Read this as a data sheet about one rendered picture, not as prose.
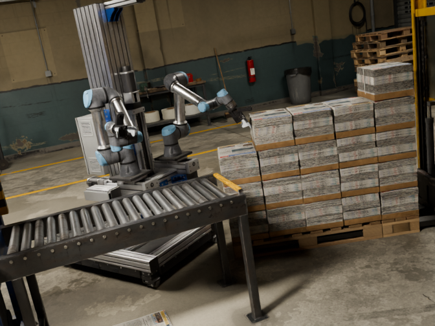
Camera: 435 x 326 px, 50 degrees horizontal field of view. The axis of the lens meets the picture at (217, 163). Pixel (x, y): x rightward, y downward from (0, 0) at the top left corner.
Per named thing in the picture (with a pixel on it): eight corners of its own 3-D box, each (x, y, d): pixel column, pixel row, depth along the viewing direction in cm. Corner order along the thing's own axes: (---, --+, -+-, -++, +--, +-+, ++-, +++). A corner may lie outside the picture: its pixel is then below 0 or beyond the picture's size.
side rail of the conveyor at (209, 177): (215, 189, 320) (213, 173, 317) (218, 191, 315) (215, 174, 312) (7, 244, 281) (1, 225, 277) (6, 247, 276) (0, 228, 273)
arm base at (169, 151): (160, 156, 379) (157, 145, 377) (171, 151, 391) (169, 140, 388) (174, 157, 370) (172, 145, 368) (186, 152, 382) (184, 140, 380)
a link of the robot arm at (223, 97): (218, 91, 355) (225, 86, 350) (226, 103, 358) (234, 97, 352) (213, 96, 349) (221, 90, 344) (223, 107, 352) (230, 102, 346)
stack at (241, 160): (231, 240, 401) (216, 146, 380) (366, 219, 400) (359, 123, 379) (234, 260, 363) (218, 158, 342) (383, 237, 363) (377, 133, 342)
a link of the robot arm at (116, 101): (116, 91, 336) (142, 145, 317) (101, 94, 331) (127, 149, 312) (118, 80, 327) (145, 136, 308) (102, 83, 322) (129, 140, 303)
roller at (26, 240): (33, 228, 280) (32, 220, 278) (32, 258, 236) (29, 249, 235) (24, 230, 278) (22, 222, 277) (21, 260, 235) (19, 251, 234)
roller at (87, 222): (89, 214, 289) (87, 206, 288) (96, 240, 246) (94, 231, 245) (80, 216, 288) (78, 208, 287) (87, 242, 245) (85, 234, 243)
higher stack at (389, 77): (366, 219, 400) (354, 66, 367) (401, 214, 400) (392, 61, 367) (382, 237, 363) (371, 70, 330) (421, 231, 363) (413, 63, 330)
